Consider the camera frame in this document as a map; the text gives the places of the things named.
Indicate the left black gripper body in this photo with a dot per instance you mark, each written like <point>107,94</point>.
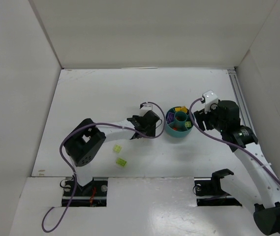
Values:
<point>137,123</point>

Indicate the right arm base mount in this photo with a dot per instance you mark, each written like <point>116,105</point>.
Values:
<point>209,193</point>

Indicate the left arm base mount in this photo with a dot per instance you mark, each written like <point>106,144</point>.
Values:
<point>94,195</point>

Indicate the aluminium rail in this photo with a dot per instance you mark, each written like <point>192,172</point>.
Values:
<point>235,94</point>

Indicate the brown lego brick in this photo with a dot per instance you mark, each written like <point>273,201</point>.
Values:
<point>179,118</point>

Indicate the green 2x2 lego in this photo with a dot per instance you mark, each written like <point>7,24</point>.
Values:
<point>188,124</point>

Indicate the dark purple lego brick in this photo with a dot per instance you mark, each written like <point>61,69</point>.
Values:
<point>170,117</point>

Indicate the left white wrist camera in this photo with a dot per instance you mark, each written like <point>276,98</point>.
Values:
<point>144,108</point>

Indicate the green 2x4 lego brick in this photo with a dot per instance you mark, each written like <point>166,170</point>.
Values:
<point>121,162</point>

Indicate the teal divided round container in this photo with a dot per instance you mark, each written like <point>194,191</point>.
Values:
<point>180,125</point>

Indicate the yellow black striped lego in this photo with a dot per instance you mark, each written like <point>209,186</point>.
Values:
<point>184,109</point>

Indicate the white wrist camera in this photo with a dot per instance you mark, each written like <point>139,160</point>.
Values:
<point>208,99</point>
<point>144,108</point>

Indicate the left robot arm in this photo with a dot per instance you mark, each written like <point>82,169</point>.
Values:
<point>84,142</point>

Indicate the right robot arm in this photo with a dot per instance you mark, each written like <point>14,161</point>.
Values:
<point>264,204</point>

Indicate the green 2x2 lego brick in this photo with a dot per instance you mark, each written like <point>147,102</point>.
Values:
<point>117,148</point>

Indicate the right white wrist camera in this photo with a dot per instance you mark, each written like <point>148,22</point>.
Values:
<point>208,99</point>

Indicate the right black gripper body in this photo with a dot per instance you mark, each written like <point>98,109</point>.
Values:
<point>202,118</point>

